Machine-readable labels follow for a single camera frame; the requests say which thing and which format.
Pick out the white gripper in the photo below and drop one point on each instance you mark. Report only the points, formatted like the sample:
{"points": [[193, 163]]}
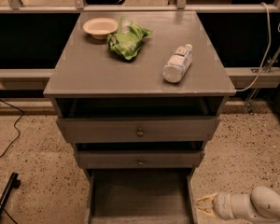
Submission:
{"points": [[222, 204]]}

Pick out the grey bottom drawer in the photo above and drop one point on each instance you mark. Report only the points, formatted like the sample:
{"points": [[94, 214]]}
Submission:
{"points": [[140, 196]]}

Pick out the grey drawer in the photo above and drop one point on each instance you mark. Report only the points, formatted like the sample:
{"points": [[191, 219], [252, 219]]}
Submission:
{"points": [[140, 196], [138, 159], [138, 130]]}

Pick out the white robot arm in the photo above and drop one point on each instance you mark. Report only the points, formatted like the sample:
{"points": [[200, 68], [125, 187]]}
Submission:
{"points": [[260, 206]]}

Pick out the grey middle drawer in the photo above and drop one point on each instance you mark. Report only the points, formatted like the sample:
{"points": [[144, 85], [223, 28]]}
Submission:
{"points": [[138, 159]]}

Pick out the grey top drawer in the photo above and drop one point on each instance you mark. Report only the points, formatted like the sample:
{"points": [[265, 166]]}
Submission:
{"points": [[138, 130]]}

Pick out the grey wooden drawer cabinet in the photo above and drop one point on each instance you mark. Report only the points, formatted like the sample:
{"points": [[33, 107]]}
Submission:
{"points": [[90, 82]]}

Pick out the white plastic bottle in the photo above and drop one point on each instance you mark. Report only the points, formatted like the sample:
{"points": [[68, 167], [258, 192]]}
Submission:
{"points": [[178, 64]]}

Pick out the green chip bag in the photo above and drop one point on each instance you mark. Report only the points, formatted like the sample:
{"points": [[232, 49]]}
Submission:
{"points": [[127, 40]]}

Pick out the black stand leg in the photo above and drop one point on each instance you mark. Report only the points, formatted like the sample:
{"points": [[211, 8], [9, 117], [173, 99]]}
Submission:
{"points": [[13, 183]]}

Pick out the beige paper bowl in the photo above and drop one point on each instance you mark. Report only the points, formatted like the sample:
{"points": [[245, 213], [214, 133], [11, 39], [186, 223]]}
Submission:
{"points": [[100, 28]]}

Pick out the metal bracket rod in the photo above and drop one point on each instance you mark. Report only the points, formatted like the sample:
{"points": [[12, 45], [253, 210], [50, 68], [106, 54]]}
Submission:
{"points": [[267, 68]]}

